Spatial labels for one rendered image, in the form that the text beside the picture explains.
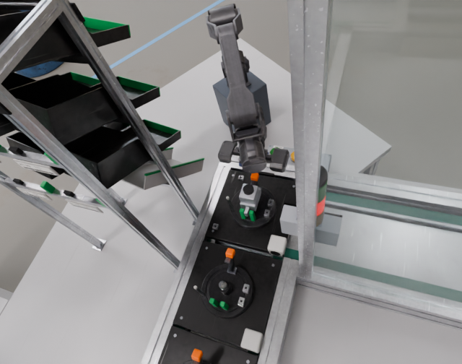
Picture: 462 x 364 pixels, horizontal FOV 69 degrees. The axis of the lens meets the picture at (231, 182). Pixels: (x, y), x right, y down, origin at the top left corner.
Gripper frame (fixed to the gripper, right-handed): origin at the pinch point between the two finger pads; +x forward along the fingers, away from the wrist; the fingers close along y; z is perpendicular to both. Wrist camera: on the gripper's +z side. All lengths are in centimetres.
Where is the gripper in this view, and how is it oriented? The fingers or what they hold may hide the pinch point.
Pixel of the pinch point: (255, 165)
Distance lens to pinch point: 95.0
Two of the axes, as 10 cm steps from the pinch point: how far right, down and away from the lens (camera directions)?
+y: -9.3, -1.8, 3.1
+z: 3.0, -8.5, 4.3
